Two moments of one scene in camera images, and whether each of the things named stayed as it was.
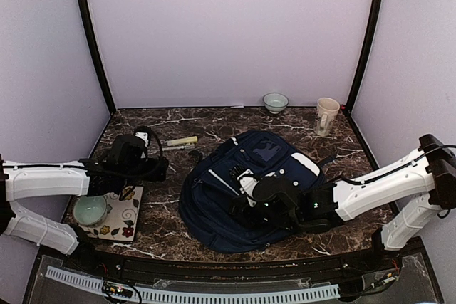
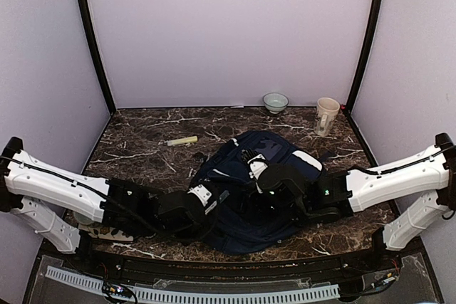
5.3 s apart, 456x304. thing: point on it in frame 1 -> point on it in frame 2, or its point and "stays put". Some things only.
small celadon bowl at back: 275,102 stays put
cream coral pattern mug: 328,108 stays put
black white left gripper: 158,167 -> 192,233
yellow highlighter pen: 182,141 stays put
